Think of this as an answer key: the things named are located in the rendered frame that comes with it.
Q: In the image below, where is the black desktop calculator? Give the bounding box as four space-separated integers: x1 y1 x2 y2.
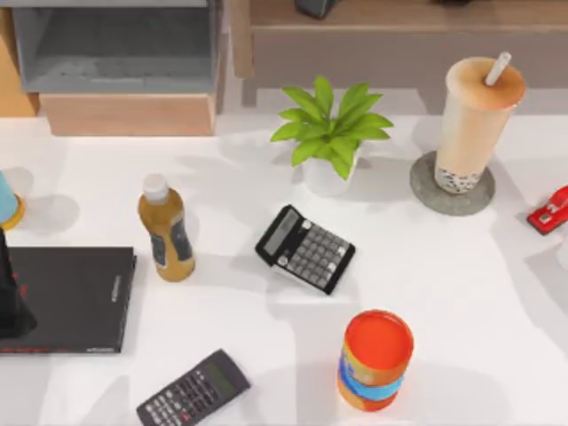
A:
255 204 357 296

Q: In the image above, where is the green plant in white pot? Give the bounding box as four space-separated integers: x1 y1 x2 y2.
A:
270 75 395 197

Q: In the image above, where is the brown bottle with white cap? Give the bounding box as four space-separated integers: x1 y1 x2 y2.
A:
137 173 196 283

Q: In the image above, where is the orange jar with blue label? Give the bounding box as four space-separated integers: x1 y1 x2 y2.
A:
336 309 415 413

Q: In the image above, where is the pale wooden drawer front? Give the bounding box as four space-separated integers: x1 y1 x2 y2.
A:
39 91 214 137

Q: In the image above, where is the dark grey scientific calculator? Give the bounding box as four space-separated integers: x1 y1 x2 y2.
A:
136 349 252 426

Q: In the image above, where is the grey round coaster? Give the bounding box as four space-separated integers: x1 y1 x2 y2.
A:
409 149 497 217

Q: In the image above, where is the wooden shelf unit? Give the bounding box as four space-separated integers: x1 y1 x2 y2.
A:
231 0 568 107

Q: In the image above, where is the dark object on shelf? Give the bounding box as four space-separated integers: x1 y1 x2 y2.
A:
295 0 339 20

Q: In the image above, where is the milk tea cup with straw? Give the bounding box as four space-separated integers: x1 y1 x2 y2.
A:
435 51 526 195

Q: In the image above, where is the black book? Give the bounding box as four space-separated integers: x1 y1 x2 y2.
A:
0 246 138 355

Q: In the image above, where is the grey pierced drawer inside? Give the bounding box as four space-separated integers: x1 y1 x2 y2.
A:
10 0 219 94

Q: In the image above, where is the red stapler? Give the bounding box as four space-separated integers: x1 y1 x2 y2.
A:
526 185 568 236

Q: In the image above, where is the light blue cup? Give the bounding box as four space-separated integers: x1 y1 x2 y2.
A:
0 170 21 225

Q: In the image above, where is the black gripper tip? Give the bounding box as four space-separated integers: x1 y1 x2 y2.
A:
0 226 38 342

